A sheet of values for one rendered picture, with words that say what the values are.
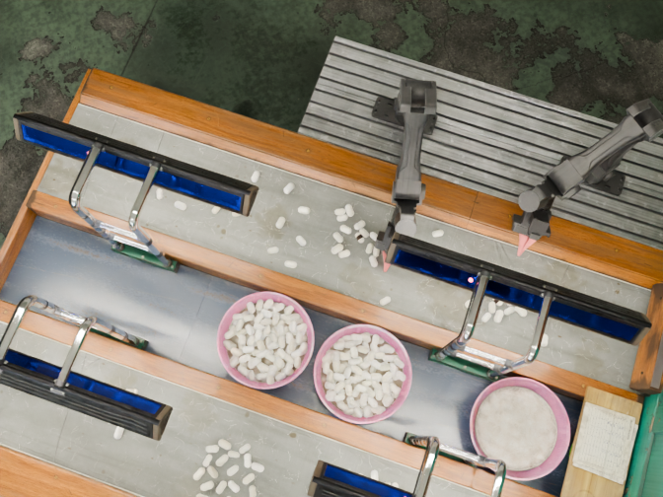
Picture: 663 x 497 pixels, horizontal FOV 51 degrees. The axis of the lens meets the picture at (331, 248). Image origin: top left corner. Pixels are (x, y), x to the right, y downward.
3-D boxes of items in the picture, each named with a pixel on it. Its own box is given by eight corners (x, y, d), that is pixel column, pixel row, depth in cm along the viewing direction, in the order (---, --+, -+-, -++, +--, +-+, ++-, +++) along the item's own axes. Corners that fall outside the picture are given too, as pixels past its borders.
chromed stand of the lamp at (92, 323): (84, 319, 202) (19, 287, 159) (148, 341, 200) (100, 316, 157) (56, 382, 197) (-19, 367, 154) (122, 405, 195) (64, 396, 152)
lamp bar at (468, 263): (393, 233, 171) (396, 224, 164) (642, 315, 166) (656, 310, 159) (383, 262, 169) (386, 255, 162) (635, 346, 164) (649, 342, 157)
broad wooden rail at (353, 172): (110, 94, 231) (92, 65, 213) (648, 268, 216) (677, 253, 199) (95, 125, 228) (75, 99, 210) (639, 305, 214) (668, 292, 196)
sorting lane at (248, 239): (80, 106, 214) (77, 103, 212) (661, 296, 200) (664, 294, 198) (37, 193, 207) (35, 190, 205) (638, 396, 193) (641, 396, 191)
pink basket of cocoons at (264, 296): (241, 285, 205) (237, 278, 195) (327, 315, 202) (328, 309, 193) (207, 373, 198) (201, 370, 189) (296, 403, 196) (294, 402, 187)
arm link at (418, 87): (416, 117, 211) (430, 104, 178) (395, 115, 211) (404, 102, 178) (418, 97, 210) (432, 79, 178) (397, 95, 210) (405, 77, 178)
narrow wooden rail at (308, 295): (46, 200, 213) (32, 188, 202) (628, 398, 199) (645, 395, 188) (38, 217, 212) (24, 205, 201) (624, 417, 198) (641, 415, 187)
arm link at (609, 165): (594, 183, 204) (655, 129, 174) (579, 165, 206) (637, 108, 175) (609, 174, 206) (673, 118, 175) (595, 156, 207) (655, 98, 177)
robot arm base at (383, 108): (435, 125, 210) (442, 105, 212) (372, 105, 212) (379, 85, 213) (431, 136, 218) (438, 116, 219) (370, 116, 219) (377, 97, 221)
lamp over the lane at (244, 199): (32, 113, 179) (19, 100, 172) (259, 188, 174) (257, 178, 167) (18, 140, 177) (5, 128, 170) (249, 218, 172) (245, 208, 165)
